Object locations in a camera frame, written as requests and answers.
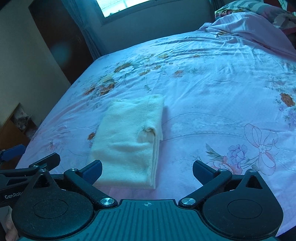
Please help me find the cream knit sweater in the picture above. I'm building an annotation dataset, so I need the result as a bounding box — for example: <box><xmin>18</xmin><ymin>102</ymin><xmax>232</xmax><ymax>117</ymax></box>
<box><xmin>89</xmin><ymin>94</ymin><xmax>164</xmax><ymax>189</ymax></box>

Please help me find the person's left hand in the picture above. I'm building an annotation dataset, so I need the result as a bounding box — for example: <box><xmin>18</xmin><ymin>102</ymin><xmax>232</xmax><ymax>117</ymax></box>
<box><xmin>5</xmin><ymin>206</ymin><xmax>19</xmax><ymax>241</ymax></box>

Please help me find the wooden bedside cabinet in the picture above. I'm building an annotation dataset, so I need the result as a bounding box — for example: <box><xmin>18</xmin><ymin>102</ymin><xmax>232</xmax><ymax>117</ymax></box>
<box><xmin>0</xmin><ymin>102</ymin><xmax>38</xmax><ymax>171</ymax></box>

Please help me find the dark wooden door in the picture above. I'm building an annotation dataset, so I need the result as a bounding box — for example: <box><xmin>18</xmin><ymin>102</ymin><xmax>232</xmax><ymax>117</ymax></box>
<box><xmin>29</xmin><ymin>0</ymin><xmax>93</xmax><ymax>84</ymax></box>

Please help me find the left dark curtain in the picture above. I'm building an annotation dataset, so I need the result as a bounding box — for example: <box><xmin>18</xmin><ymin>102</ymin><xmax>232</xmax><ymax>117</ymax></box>
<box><xmin>62</xmin><ymin>1</ymin><xmax>106</xmax><ymax>60</ymax></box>

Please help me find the dark curtain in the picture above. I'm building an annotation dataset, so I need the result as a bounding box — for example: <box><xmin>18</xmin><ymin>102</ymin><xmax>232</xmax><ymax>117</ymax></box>
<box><xmin>62</xmin><ymin>1</ymin><xmax>106</xmax><ymax>60</ymax></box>
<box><xmin>209</xmin><ymin>0</ymin><xmax>225</xmax><ymax>11</ymax></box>

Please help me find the sliding glass window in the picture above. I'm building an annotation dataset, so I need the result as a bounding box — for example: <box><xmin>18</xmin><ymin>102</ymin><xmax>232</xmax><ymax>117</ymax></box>
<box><xmin>94</xmin><ymin>0</ymin><xmax>174</xmax><ymax>25</ymax></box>

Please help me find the pink folded blanket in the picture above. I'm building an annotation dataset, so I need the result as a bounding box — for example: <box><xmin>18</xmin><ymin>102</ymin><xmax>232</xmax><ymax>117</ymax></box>
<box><xmin>200</xmin><ymin>12</ymin><xmax>295</xmax><ymax>61</ymax></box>

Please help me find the striped floral pillow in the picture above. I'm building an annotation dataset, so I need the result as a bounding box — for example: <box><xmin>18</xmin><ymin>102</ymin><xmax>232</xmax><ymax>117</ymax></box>
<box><xmin>215</xmin><ymin>1</ymin><xmax>295</xmax><ymax>32</ymax></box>

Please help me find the right dark curtain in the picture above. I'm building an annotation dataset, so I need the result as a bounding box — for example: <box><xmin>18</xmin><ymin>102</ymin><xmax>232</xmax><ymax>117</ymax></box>
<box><xmin>209</xmin><ymin>0</ymin><xmax>225</xmax><ymax>11</ymax></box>

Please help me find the red white headboard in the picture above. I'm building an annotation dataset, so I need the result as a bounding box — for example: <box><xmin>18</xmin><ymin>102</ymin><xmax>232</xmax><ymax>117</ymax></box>
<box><xmin>263</xmin><ymin>0</ymin><xmax>295</xmax><ymax>13</ymax></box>

